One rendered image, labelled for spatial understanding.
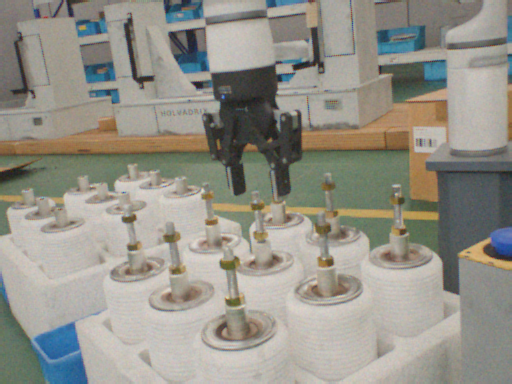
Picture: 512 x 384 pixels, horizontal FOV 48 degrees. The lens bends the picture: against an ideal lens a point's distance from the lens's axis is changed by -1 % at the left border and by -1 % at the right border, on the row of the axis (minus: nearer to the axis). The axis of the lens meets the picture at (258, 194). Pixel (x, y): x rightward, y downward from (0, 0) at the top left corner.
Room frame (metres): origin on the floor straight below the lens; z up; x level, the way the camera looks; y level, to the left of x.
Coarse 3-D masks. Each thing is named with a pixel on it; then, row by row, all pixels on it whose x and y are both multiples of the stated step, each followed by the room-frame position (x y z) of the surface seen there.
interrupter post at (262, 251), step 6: (258, 246) 0.66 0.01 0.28; (264, 246) 0.66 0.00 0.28; (270, 246) 0.67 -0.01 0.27; (258, 252) 0.66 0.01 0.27; (264, 252) 0.66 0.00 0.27; (270, 252) 0.66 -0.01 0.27; (258, 258) 0.66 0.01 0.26; (264, 258) 0.66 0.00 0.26; (270, 258) 0.66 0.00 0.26; (258, 264) 0.66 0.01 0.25; (264, 264) 0.66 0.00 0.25; (270, 264) 0.66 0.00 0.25
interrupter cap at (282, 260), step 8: (248, 256) 0.69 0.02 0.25; (272, 256) 0.69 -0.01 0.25; (280, 256) 0.68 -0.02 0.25; (288, 256) 0.68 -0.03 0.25; (240, 264) 0.67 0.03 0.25; (248, 264) 0.67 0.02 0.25; (272, 264) 0.66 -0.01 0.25; (280, 264) 0.65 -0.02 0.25; (288, 264) 0.65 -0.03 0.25; (240, 272) 0.65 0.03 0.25; (248, 272) 0.64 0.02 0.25; (256, 272) 0.64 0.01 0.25; (264, 272) 0.63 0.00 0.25; (272, 272) 0.63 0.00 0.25
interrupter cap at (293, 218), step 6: (264, 216) 0.86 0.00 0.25; (270, 216) 0.85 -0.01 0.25; (288, 216) 0.85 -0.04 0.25; (294, 216) 0.84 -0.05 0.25; (300, 216) 0.83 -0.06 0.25; (264, 222) 0.83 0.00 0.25; (270, 222) 0.83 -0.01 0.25; (288, 222) 0.82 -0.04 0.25; (294, 222) 0.81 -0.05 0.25; (300, 222) 0.81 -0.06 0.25; (264, 228) 0.80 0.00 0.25; (270, 228) 0.80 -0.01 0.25; (276, 228) 0.80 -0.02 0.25; (282, 228) 0.79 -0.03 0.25
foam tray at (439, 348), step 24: (456, 312) 0.63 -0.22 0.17; (96, 336) 0.67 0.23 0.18; (384, 336) 0.58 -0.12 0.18; (432, 336) 0.57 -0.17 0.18; (456, 336) 0.57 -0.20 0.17; (96, 360) 0.66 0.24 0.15; (120, 360) 0.60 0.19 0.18; (144, 360) 0.62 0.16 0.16; (384, 360) 0.53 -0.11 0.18; (408, 360) 0.53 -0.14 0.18; (432, 360) 0.55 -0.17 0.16; (456, 360) 0.57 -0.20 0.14
